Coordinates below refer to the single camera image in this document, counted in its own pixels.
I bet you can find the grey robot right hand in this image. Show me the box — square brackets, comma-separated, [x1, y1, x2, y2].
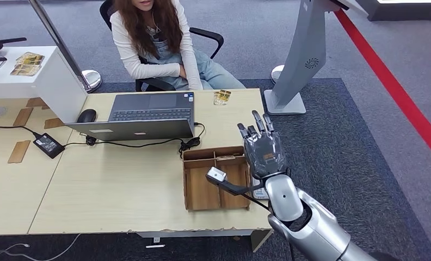
[237, 110, 289, 181]

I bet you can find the person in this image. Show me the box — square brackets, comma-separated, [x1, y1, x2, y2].
[109, 0, 246, 91]

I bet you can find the grey laptop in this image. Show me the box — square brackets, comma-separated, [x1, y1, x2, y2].
[64, 92, 195, 142]

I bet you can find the wooden divided tray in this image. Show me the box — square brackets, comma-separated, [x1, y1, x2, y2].
[181, 145, 251, 212]

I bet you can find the chrome stanchion base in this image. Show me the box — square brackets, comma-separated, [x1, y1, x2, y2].
[270, 65, 285, 85]

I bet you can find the grey desk underframe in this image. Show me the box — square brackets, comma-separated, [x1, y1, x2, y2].
[136, 229, 275, 253]

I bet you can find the black office chair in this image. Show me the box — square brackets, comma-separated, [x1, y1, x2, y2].
[99, 0, 225, 93]

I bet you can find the black computer mouse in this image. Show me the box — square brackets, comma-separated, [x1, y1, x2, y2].
[76, 109, 97, 124]

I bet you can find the grey kiosk stand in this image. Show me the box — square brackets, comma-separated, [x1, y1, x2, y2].
[263, 0, 368, 116]

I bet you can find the white counter box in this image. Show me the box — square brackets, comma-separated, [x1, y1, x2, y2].
[0, 46, 89, 125]

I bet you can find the chrome stanchion pole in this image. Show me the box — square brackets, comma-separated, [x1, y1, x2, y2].
[28, 0, 103, 94]

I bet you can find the black power adapter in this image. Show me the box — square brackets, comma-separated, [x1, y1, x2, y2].
[32, 133, 65, 159]

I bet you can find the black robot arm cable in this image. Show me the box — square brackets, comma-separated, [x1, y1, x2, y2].
[249, 194, 296, 261]

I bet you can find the black laptop charging cable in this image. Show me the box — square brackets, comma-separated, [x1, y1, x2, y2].
[62, 122, 206, 159]

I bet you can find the black mains power cord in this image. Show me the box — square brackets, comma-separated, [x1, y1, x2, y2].
[0, 126, 43, 139]

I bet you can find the white floor cable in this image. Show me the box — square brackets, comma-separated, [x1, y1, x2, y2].
[0, 233, 82, 261]

